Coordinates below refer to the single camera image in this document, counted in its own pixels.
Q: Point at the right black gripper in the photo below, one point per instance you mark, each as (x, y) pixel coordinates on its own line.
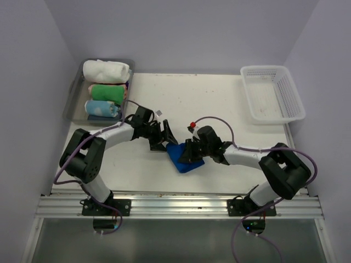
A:
(188, 155)

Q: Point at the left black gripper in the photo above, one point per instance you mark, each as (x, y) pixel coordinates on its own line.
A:
(156, 144)

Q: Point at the white towel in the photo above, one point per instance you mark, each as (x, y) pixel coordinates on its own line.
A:
(106, 72)

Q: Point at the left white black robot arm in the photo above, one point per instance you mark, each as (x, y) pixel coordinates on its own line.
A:
(83, 156)

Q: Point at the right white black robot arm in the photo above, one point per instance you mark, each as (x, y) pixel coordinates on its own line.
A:
(284, 171)

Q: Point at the green rolled towel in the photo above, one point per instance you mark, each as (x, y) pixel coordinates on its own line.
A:
(105, 93)

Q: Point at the blue cloud pattern towel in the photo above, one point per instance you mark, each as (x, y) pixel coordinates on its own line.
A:
(102, 108)

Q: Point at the pink rolled towel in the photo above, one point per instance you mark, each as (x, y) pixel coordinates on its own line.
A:
(89, 89)

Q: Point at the grey plastic tray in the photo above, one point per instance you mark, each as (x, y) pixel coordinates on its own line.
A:
(74, 110)

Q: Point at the white plastic basket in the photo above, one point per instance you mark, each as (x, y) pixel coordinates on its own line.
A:
(272, 96)

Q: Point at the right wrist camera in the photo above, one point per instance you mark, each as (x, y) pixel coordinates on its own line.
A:
(192, 127)

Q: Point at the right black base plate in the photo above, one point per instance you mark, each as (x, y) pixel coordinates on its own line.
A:
(238, 206)

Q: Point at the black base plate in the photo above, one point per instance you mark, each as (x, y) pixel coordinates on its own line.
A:
(238, 206)
(91, 208)

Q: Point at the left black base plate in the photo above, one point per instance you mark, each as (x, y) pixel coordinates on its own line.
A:
(91, 208)

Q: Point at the aluminium mounting rail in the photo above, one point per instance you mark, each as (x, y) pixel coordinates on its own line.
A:
(66, 204)

